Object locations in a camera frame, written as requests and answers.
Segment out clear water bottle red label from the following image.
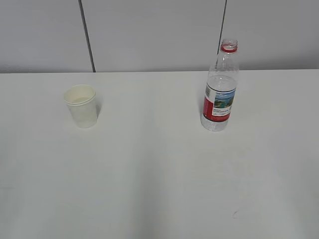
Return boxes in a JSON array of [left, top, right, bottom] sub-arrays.
[[201, 39, 239, 132]]

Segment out white paper cup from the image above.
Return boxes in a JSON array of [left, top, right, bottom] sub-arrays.
[[63, 85, 98, 128]]

